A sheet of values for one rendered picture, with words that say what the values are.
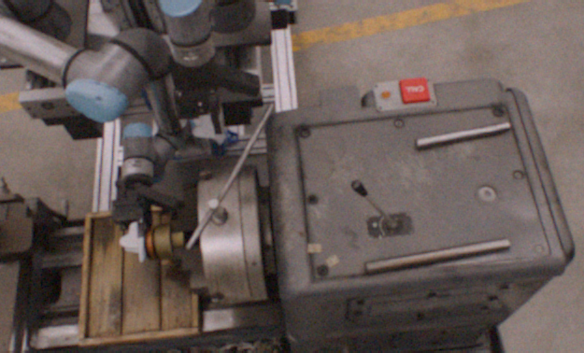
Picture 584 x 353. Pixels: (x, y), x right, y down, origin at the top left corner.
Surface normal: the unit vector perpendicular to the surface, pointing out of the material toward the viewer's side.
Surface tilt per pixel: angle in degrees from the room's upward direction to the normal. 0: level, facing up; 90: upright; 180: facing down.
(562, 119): 0
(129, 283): 0
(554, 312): 0
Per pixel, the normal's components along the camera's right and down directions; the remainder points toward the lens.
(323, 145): -0.06, -0.44
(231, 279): 0.05, 0.55
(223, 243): -0.01, 0.03
